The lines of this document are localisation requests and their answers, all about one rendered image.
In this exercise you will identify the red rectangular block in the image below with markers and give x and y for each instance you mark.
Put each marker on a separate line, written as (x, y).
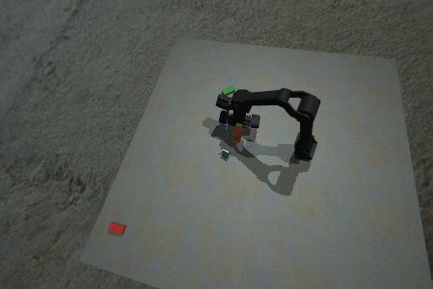
(116, 228)

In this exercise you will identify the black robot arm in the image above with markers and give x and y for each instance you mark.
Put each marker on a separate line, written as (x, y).
(242, 101)

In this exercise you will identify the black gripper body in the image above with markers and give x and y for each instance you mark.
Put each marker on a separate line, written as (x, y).
(240, 120)

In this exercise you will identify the green rectangular block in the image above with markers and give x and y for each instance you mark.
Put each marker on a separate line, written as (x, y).
(228, 91)

